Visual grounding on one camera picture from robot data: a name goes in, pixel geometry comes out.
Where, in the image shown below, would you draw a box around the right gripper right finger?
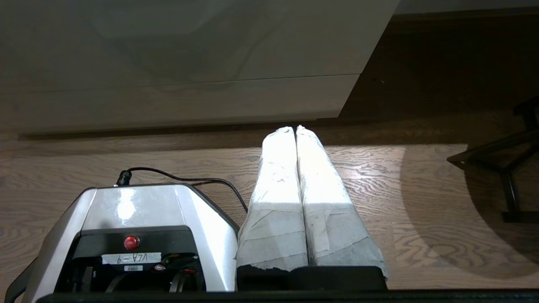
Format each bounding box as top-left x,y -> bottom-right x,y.
296,125 -> 389,278

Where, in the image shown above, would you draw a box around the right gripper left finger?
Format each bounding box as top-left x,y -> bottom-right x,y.
237,126 -> 309,270

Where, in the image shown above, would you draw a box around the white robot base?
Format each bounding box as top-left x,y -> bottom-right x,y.
4,183 -> 240,295

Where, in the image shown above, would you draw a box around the black metal stand legs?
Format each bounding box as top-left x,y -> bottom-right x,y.
446,96 -> 539,223

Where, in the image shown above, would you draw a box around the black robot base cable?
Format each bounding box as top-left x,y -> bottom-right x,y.
116,167 -> 249,213

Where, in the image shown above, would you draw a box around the white cabinet drawer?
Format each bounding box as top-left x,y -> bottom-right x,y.
0,0 -> 400,94

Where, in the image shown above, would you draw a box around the white low drawer cabinet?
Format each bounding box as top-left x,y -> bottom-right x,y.
0,75 -> 360,135

